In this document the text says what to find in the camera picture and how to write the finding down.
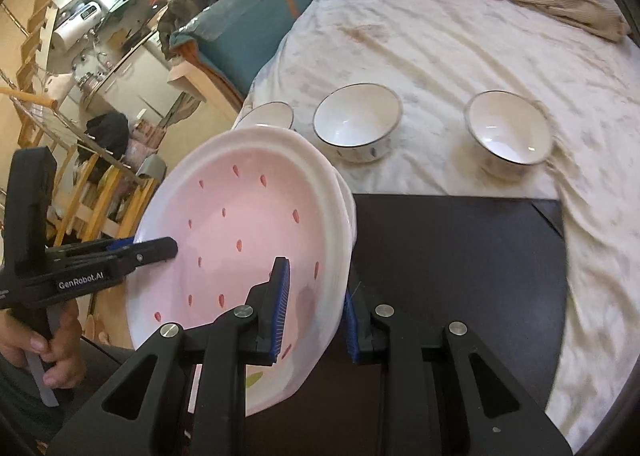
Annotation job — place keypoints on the white kitchen cabinet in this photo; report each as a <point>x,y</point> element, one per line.
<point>145,76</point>

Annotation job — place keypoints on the dark leather mat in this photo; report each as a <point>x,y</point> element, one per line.
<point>450,256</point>

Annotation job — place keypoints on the white floral bed sheet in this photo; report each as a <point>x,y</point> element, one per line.
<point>450,56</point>

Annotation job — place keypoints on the person's dark clothing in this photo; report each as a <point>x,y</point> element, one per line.
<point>95,366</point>

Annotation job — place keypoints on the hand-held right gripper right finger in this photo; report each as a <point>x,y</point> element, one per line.
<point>352,331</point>

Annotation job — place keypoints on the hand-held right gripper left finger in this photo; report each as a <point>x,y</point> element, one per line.
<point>280,306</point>

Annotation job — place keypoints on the grey bin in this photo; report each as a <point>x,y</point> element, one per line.
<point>151,168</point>

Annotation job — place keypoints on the pink strawberry print plate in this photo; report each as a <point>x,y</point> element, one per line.
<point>240,216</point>

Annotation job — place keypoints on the wooden drying rack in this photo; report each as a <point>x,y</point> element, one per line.
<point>75,196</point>

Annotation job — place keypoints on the white water heater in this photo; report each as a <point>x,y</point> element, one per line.
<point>75,26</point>

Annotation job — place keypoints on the person's left hand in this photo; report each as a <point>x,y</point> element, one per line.
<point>60,351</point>

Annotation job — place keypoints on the pink printed bag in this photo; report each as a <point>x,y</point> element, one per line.
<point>145,141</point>

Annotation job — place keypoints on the black garment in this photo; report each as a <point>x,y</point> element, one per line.
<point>106,133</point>

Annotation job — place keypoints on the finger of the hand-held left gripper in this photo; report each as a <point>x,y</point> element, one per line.
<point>120,246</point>
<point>150,251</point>

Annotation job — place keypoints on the metal pot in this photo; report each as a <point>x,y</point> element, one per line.
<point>87,83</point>

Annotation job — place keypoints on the white bowl with dark rim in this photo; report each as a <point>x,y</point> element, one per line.
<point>270,115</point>
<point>507,128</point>
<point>357,118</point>

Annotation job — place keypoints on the teal cushion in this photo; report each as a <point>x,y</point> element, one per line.
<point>250,21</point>

